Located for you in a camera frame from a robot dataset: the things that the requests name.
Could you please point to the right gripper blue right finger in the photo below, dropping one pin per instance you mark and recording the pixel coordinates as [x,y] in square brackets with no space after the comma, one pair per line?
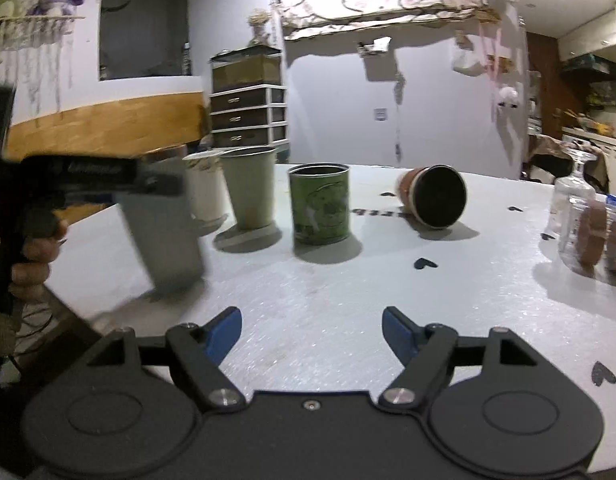
[424,352]

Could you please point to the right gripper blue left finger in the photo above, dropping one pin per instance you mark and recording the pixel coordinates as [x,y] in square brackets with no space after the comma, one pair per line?
[195,354]

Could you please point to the grey metal cup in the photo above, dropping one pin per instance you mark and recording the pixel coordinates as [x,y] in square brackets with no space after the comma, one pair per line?
[163,230]

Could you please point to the white paper cup yellow band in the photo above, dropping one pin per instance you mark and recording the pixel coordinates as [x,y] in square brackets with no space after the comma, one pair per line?
[206,188]

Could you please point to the brown sleeved cup lying down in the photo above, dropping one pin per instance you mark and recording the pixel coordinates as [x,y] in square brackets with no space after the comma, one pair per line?
[435,196]

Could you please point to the steel tumbler cup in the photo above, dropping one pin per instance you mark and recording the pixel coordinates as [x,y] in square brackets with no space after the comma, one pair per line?
[249,175]

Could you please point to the person's left hand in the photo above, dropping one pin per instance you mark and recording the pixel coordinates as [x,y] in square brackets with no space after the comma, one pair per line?
[25,280]

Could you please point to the upside-down wine glass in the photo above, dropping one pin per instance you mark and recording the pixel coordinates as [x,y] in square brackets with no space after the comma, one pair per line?
[574,184]

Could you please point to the green tin can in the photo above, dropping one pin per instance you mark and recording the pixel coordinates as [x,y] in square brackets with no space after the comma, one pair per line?
[320,203]

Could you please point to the purple plush on shelf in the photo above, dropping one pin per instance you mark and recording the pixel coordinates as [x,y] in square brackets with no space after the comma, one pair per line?
[54,8]

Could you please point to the clear glass jar brown bands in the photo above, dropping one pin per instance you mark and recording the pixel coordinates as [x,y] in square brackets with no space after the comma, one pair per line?
[588,235]

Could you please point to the white dark drawer unit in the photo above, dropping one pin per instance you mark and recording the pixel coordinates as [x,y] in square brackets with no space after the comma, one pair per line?
[249,116]

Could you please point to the glass fish tank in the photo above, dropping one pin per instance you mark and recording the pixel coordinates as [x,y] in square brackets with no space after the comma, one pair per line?
[249,66]

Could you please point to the white plush toy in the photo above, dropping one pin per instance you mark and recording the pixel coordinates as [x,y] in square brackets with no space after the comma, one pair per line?
[508,97]

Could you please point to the dried flower vase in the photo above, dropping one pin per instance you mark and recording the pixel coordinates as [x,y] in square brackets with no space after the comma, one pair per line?
[257,21]

